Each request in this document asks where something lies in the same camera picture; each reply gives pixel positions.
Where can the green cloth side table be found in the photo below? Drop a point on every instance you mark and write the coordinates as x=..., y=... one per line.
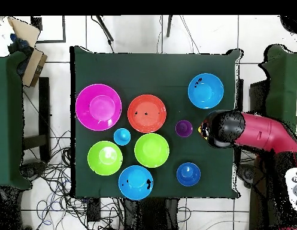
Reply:
x=8, y=119
x=280, y=91

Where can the pink bowl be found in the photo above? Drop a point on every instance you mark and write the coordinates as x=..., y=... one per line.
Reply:
x=98, y=107

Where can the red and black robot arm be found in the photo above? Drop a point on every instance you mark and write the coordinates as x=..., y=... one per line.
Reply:
x=261, y=134

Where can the brown cardboard sheet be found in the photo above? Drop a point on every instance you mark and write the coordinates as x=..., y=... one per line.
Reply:
x=25, y=31

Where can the black tripod leg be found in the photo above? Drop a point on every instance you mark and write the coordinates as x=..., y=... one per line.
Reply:
x=169, y=26
x=105, y=30

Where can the green bowl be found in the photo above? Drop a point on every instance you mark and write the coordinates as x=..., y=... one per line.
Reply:
x=105, y=158
x=151, y=150

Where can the black pedestal leg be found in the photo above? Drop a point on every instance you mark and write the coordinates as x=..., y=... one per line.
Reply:
x=245, y=176
x=33, y=170

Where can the purple cup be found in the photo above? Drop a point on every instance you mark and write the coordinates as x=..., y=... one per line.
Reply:
x=184, y=128

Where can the small dark blue bowl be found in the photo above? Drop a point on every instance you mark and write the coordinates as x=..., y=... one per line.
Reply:
x=188, y=174

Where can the orange bowl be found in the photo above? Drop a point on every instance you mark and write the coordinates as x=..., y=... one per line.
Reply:
x=147, y=113

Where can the light blue cup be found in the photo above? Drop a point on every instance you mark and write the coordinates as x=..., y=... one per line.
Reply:
x=122, y=136

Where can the dark green table cloth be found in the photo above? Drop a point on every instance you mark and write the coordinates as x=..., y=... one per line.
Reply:
x=151, y=69

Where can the light blue bowl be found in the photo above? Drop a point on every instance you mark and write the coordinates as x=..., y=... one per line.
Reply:
x=135, y=183
x=206, y=91

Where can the brown cardboard box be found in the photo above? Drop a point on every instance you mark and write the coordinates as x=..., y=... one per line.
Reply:
x=33, y=68

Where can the yellow cup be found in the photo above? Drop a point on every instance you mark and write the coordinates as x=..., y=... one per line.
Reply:
x=199, y=130

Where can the black metal stand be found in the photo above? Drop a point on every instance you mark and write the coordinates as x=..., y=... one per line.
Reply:
x=44, y=107
x=257, y=95

